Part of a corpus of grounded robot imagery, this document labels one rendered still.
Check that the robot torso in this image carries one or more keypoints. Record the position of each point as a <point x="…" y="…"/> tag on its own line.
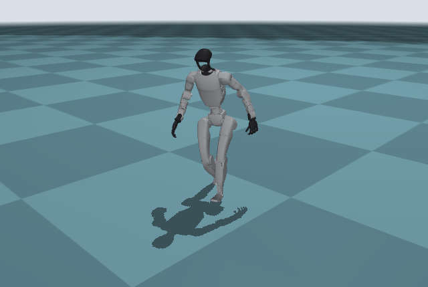
<point x="212" y="93"/>

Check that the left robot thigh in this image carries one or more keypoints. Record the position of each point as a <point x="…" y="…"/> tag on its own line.
<point x="229" y="124"/>

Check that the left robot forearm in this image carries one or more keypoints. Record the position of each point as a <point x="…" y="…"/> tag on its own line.
<point x="247" y="103"/>

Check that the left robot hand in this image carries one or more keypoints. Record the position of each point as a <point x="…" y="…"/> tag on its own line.
<point x="252" y="125"/>

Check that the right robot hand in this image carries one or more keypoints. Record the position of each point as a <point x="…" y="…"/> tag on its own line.
<point x="177" y="120"/>

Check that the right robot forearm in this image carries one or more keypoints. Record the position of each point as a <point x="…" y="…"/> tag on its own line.
<point x="182" y="106"/>

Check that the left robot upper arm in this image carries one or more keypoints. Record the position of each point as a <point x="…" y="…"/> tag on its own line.
<point x="227" y="79"/>

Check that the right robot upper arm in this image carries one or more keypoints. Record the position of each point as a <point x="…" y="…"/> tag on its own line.
<point x="189" y="86"/>

